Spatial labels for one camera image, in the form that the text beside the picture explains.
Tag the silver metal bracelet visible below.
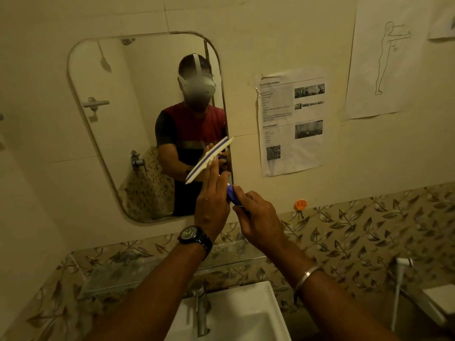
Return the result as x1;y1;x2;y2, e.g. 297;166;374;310
293;264;325;304

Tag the white ceramic sink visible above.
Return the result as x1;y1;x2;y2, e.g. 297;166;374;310
165;280;292;341

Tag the white bidet sprayer with hose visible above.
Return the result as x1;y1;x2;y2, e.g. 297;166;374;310
390;257;415;333

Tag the person's right forearm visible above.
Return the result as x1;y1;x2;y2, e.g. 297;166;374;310
268;245;400;341

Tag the printed paper notice with photos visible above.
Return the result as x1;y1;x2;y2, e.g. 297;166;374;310
255;69;327;178

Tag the rounded wall mirror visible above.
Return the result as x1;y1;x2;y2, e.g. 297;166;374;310
67;31;235;224

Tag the chrome basin faucet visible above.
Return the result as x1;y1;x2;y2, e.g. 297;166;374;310
191;283;212;338

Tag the person's left hand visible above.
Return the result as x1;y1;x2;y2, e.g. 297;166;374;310
194;156;232;242

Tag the person's right hand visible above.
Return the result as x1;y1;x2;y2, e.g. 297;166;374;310
232;185;287;253

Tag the glass wall shelf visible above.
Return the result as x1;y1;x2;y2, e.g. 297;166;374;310
81;239;268;296

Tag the plain white paper sheet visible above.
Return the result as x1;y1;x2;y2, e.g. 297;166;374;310
428;6;455;41

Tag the paper sheet with body outline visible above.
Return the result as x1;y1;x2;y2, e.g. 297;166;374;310
343;0;435;121

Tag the person's left forearm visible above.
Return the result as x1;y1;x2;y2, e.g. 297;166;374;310
85;241;208;341

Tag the white toilet tank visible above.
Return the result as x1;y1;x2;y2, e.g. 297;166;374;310
409;283;455;329

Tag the black wristwatch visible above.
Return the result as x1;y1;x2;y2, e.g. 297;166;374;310
177;225;214;260

